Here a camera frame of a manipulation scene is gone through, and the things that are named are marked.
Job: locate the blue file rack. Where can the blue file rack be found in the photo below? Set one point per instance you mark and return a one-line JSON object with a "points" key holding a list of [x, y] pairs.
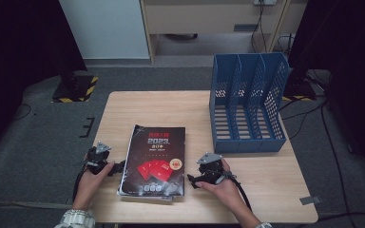
{"points": [[247, 145]]}

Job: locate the grey tape piece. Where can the grey tape piece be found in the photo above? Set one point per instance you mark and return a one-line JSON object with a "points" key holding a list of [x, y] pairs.
{"points": [[310, 200]]}

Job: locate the magazine with red print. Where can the magazine with red print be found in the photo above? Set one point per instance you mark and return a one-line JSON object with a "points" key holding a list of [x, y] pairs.
{"points": [[158, 148]]}

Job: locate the person's left hand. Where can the person's left hand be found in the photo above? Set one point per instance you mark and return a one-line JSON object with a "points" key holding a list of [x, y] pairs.
{"points": [[92, 186]]}

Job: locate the black yellow striped stand base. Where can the black yellow striped stand base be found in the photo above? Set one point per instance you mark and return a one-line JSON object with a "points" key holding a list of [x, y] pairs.
{"points": [[301, 91], [76, 91]]}

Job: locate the person's right hand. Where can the person's right hand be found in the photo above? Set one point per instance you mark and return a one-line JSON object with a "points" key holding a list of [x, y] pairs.
{"points": [[225, 190]]}

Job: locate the white power strip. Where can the white power strip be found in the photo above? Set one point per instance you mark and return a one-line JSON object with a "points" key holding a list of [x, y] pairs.
{"points": [[264, 2]]}

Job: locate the black floor tape mark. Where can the black floor tape mark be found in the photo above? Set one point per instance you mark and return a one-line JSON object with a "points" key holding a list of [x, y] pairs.
{"points": [[90, 126]]}

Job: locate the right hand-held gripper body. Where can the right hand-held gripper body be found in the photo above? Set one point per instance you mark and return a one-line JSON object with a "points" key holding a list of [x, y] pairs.
{"points": [[210, 169]]}

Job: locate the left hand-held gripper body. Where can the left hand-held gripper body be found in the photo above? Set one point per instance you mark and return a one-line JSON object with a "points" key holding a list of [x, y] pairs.
{"points": [[98, 157]]}

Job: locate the black curtain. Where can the black curtain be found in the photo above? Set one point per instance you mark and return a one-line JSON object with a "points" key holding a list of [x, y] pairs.
{"points": [[355, 47], [19, 63]]}

